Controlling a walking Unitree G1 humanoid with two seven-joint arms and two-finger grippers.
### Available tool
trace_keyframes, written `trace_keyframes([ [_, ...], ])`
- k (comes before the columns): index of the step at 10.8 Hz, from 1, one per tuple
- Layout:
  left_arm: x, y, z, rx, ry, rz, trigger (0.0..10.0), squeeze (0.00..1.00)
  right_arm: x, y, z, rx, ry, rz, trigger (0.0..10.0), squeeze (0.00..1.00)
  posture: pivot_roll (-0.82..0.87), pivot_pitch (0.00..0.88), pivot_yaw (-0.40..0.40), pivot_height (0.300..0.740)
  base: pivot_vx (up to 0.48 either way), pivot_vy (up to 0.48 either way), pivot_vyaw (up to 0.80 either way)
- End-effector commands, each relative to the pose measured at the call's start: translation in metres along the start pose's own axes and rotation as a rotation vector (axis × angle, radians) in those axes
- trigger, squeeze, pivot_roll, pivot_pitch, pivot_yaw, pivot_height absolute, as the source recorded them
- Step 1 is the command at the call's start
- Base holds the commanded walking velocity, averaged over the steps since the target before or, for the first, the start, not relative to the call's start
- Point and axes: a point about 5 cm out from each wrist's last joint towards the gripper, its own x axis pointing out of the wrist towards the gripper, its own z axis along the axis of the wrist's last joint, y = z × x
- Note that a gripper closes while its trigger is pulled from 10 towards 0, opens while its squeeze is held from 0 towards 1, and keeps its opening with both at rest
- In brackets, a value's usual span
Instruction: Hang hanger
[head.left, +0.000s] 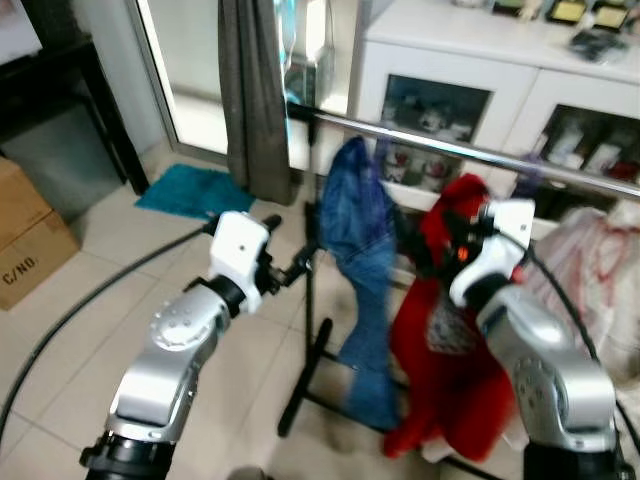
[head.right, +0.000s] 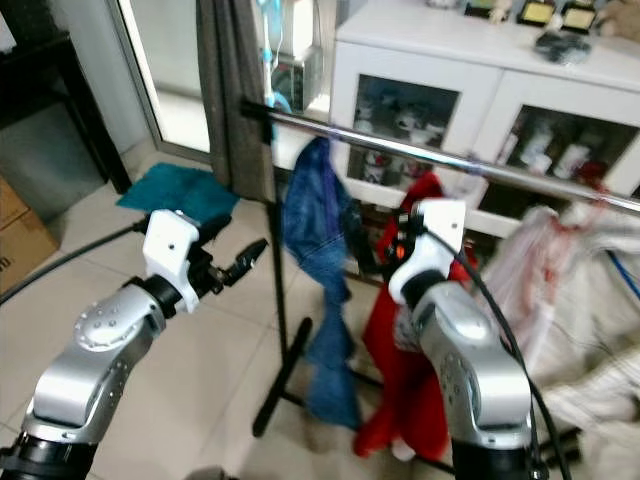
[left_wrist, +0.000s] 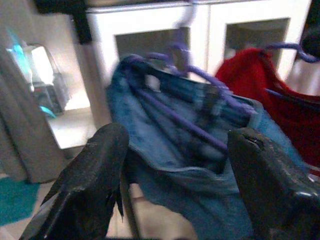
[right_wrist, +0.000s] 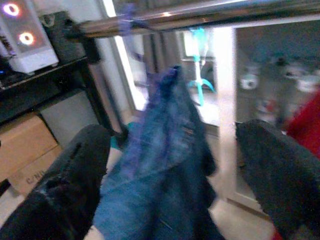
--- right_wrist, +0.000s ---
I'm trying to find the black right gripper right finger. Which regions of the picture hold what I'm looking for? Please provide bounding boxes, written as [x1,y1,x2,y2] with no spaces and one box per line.
[234,119,320,240]

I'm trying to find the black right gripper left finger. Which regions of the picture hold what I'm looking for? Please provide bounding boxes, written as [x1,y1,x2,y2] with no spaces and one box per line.
[0,124,113,240]

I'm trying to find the purple plastic hanger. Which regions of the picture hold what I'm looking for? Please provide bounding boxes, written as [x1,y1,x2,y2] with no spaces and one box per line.
[117,3,182,86]

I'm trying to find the red garment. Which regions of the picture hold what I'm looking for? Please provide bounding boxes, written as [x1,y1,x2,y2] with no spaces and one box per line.
[284,87,320,161]

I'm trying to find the printed cardboard box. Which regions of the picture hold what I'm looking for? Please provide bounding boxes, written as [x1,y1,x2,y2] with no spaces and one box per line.
[0,113,63,197]

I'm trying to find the grey metal cabinet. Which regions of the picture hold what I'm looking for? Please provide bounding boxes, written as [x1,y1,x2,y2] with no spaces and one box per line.
[39,89,102,148]

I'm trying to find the blue denim jeans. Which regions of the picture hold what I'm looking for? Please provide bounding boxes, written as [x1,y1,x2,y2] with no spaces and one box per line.
[93,65,226,240]

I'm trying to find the white glass-door cabinet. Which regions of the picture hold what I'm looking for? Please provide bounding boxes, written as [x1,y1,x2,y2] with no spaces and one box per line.
[214,18,320,216]

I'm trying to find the black shelf unit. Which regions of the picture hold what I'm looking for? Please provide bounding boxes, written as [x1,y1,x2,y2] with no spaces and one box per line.
[0,56,107,126]

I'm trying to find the white computer case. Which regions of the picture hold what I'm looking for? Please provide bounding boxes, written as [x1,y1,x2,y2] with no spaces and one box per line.
[0,0,60,74]

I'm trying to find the black clothes rack chrome rail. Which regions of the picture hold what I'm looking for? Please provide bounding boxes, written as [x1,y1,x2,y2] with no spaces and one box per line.
[63,0,320,137]

